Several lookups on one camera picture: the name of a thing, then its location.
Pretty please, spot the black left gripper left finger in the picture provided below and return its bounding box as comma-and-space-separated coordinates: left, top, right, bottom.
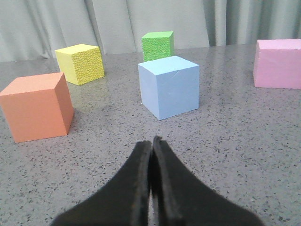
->
52, 141, 151, 226

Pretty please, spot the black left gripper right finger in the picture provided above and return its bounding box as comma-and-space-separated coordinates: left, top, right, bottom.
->
151, 136, 263, 226

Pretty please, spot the light blue foam cube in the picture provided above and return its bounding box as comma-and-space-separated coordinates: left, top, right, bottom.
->
138, 56, 199, 120

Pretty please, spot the orange foam cube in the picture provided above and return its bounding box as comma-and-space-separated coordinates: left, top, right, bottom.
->
0, 72, 74, 143

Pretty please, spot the yellow foam cube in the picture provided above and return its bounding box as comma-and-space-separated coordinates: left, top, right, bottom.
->
55, 44, 105, 85

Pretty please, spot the green foam cube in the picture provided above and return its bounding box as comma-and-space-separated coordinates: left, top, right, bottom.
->
142, 31, 174, 62

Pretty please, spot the pink foam cube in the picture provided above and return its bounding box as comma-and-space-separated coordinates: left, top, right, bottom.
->
253, 39, 301, 89

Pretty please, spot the grey curtain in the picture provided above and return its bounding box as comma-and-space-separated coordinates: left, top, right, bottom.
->
0, 0, 301, 62

